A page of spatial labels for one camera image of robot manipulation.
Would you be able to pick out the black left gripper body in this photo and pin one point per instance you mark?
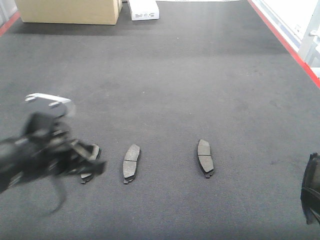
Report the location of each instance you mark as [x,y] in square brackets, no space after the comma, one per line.
[46,146]

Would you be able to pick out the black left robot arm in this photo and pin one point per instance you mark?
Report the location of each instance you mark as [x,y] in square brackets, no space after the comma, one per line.
[7,178]

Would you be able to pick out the dark grey conveyor belt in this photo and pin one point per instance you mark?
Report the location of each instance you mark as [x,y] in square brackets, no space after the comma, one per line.
[203,70]

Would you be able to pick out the large cardboard box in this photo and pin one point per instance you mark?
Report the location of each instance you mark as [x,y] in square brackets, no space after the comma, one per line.
[90,12]

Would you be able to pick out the white long carton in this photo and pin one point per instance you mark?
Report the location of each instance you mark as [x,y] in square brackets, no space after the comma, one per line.
[141,10]

